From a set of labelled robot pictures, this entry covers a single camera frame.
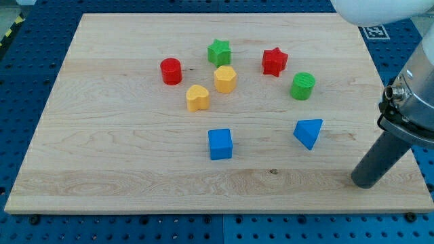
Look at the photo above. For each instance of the fiducial marker tag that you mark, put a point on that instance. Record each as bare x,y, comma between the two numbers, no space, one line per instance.
376,33

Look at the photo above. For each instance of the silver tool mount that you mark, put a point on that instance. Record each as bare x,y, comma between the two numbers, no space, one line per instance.
407,104

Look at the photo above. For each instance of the green cylinder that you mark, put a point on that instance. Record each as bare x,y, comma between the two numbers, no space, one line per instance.
302,86

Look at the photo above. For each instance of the yellow hexagon block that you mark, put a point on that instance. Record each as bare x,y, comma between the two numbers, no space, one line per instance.
225,79

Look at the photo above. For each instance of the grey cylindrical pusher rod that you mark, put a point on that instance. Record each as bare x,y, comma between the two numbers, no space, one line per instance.
380,158

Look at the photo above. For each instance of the wooden board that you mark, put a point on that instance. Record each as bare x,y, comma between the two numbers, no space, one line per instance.
113,138

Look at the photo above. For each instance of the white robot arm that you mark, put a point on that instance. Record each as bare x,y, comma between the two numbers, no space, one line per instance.
366,13

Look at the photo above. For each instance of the blue triangular prism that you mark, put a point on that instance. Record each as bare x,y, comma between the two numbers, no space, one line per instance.
307,132

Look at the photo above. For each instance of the yellow heart block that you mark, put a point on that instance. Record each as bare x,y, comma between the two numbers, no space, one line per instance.
197,98

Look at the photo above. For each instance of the red cylinder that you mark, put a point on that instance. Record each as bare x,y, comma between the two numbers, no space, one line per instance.
171,71

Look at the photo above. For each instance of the red star block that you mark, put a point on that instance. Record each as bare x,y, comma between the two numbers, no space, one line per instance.
274,61

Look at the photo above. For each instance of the green star block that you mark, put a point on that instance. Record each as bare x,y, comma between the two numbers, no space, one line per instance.
219,53

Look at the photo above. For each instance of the blue cube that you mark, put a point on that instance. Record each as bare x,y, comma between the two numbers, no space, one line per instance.
220,144

